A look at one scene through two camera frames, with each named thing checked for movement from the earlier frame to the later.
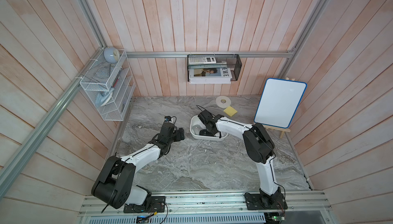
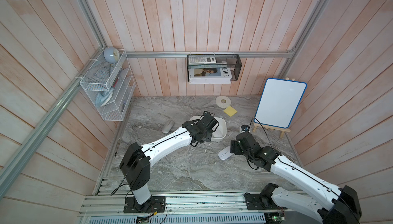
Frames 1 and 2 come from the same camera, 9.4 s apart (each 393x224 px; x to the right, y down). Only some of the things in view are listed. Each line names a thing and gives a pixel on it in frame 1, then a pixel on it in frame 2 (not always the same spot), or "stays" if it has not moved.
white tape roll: [223, 102] stays
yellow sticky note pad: [230, 111] stays
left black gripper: [177, 132] -> [209, 137]
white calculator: [201, 60] stays
